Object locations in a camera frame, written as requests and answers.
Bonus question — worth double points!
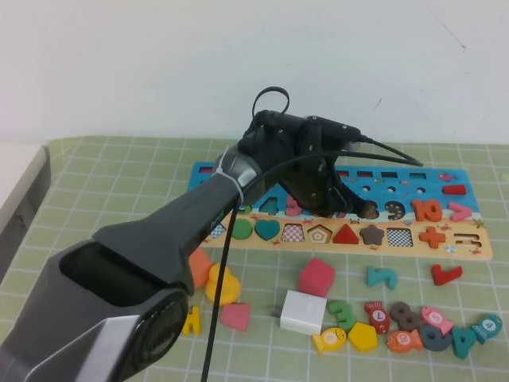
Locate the orange plus sign piece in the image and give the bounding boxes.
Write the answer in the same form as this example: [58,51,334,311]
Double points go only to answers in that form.
[418,226,446,248]

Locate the yellow H-shaped piece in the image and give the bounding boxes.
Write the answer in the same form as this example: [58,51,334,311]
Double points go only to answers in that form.
[184,305,202,336]

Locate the green number three piece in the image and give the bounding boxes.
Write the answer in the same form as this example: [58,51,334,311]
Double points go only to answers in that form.
[326,300,357,333]

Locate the brown number eight piece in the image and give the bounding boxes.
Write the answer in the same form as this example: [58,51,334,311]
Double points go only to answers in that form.
[389,301,421,331]

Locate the yellow fish piece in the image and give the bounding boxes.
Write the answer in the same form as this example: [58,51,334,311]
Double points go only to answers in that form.
[312,326,348,357]

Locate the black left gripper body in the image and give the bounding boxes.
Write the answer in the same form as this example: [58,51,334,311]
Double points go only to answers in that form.
[240,111,347,218]

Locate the grey-blue number nine piece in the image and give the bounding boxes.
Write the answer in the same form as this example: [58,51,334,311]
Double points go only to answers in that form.
[419,324,454,352]

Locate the teal heart piece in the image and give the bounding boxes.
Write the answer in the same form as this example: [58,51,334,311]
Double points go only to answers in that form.
[254,218,281,242]

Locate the white USB charger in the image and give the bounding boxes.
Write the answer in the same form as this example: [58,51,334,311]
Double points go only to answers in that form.
[270,289,328,336]

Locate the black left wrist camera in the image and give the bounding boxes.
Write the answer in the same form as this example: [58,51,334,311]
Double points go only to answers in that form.
[308,114,362,153]

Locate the red number seven piece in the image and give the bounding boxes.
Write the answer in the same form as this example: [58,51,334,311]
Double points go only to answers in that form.
[431,263,464,287]

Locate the pink fish piece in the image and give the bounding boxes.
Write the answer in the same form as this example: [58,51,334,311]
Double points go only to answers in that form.
[420,305,455,335]

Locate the red triangle piece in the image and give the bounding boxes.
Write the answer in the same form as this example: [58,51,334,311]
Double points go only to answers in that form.
[332,223,360,245]

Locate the teal number four piece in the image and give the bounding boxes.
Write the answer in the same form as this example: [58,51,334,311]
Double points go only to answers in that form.
[451,326,480,360]

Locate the yellow rubber duck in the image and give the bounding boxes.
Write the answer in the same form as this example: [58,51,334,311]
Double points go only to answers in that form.
[205,262,242,306]

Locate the red fish piece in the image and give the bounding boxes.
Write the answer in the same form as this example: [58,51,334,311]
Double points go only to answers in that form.
[363,301,390,335]

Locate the wooden number puzzle board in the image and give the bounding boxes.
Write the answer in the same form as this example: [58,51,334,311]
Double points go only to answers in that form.
[186,161,494,262]

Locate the yellow pentagon piece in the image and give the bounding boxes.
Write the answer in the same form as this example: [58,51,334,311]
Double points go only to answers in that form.
[348,322,379,354]

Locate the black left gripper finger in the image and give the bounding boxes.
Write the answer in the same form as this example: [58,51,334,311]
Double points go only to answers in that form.
[317,198,349,219]
[336,174,371,219]

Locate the teal number two piece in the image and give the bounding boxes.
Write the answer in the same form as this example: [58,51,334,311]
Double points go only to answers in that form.
[366,265,398,289]

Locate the white zip tie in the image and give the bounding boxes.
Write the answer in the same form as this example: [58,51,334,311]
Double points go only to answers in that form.
[214,146,247,204]

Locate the orange foam cube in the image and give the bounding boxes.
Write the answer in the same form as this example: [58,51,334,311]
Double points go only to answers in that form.
[188,248,214,290]

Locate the black camera cable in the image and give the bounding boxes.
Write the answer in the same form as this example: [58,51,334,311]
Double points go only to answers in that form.
[200,134,425,382]

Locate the pink greater-than sign piece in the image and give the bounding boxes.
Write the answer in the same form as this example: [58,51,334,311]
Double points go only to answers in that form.
[447,202,473,222]

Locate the brown star piece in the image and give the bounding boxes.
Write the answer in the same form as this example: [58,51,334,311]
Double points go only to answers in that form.
[359,224,387,247]

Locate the green checked tablecloth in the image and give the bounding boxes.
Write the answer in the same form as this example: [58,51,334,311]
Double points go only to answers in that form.
[0,134,509,382]

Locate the orange number ten piece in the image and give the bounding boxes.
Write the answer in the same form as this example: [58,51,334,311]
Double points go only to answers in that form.
[411,199,443,223]

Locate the black looped gripper cable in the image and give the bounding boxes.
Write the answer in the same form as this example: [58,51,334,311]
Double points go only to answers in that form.
[252,87,290,120]

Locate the orange fish piece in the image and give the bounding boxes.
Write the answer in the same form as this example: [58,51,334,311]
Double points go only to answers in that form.
[386,329,423,353]

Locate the pink trapezoid piece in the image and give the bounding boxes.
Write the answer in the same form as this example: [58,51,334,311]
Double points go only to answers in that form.
[220,302,251,331]

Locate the white side cabinet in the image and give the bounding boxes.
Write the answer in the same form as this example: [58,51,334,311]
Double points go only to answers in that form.
[0,142,52,286]

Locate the magenta foam cube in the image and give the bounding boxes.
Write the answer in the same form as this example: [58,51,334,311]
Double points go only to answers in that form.
[297,257,336,298]

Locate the pink number five piece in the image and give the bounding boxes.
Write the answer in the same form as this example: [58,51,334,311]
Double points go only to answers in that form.
[285,197,305,218]

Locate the teal fish piece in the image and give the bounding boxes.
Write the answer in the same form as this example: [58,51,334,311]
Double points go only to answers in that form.
[471,314,503,345]

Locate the green circle piece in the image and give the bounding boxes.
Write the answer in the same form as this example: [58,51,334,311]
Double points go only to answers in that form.
[231,219,253,241]

